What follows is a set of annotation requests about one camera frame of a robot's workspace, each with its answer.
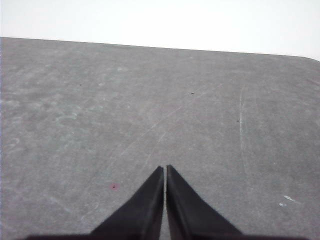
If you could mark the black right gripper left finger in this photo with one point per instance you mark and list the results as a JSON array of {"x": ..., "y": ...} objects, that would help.
[{"x": 142, "y": 212}]

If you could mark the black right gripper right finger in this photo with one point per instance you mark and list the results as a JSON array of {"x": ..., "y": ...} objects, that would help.
[{"x": 190, "y": 215}]

